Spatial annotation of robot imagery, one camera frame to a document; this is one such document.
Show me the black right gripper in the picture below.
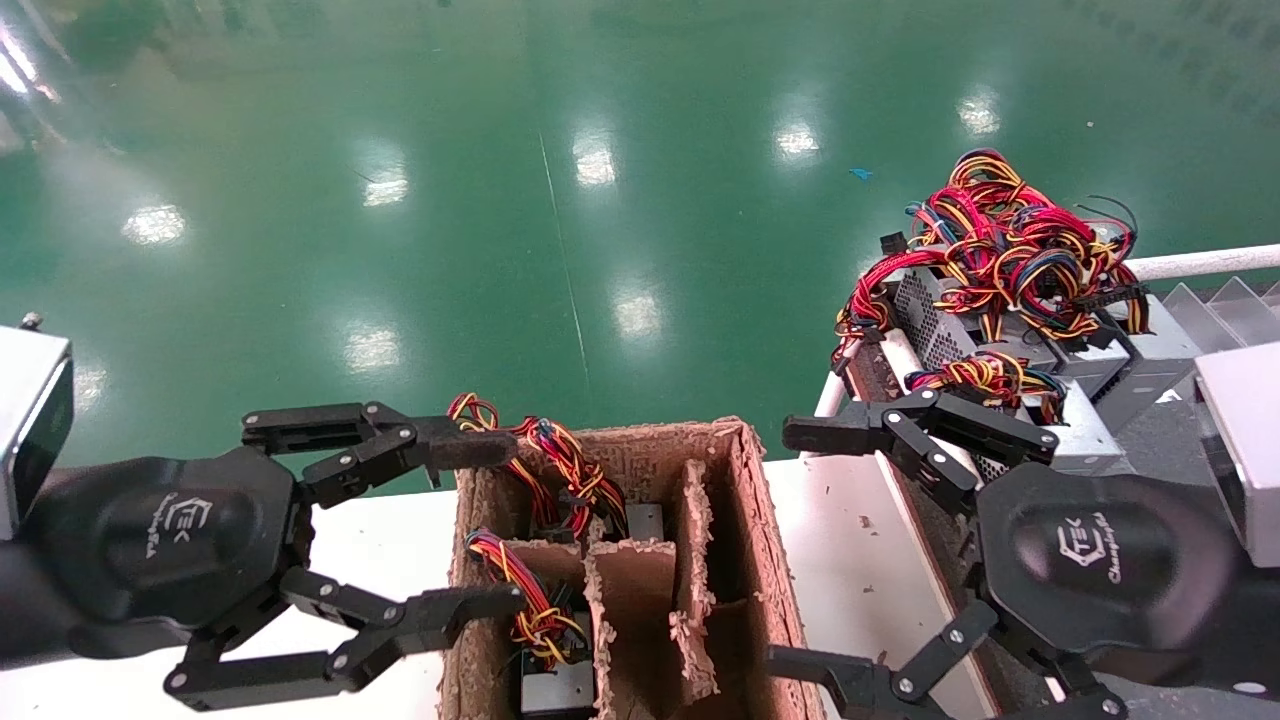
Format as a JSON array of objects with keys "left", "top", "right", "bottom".
[{"left": 765, "top": 388, "right": 1247, "bottom": 720}]

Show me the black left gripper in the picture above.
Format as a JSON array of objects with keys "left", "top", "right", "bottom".
[{"left": 22, "top": 401, "right": 528, "bottom": 713}]

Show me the power supply with coloured wires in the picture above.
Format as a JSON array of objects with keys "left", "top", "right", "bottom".
[
  {"left": 447, "top": 392, "right": 668, "bottom": 549},
  {"left": 463, "top": 527, "right": 599, "bottom": 719}
]

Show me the dark conveyor belt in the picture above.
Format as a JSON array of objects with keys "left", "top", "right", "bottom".
[{"left": 845, "top": 345, "right": 1061, "bottom": 720}]

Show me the brown cardboard divider box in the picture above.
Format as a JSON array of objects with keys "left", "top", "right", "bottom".
[{"left": 437, "top": 415, "right": 826, "bottom": 720}]

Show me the light grey power supply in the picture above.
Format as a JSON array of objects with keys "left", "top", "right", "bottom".
[{"left": 905, "top": 350, "right": 1129, "bottom": 479}]

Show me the silver mesh power supply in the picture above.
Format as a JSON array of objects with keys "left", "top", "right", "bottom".
[{"left": 833, "top": 248, "right": 1013, "bottom": 373}]

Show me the dark grey power supply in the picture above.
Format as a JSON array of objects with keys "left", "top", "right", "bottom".
[{"left": 905, "top": 148, "right": 1203, "bottom": 433}]

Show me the grey ridged metal tray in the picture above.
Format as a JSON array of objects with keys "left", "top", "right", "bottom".
[{"left": 1160, "top": 275, "right": 1280, "bottom": 351}]

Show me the short white rail pipe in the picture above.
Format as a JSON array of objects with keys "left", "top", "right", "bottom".
[{"left": 885, "top": 328, "right": 986, "bottom": 491}]

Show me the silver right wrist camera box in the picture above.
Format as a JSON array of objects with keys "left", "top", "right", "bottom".
[{"left": 1195, "top": 340, "right": 1280, "bottom": 569}]

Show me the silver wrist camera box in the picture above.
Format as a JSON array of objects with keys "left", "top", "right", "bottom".
[
  {"left": 0, "top": 312, "right": 76, "bottom": 541},
  {"left": 1195, "top": 340, "right": 1280, "bottom": 569}
]

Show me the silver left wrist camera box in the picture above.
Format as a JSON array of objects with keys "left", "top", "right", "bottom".
[{"left": 0, "top": 312, "right": 76, "bottom": 541}]

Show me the long white rail pipe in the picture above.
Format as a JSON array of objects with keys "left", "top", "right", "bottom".
[{"left": 1125, "top": 243, "right": 1280, "bottom": 283}]

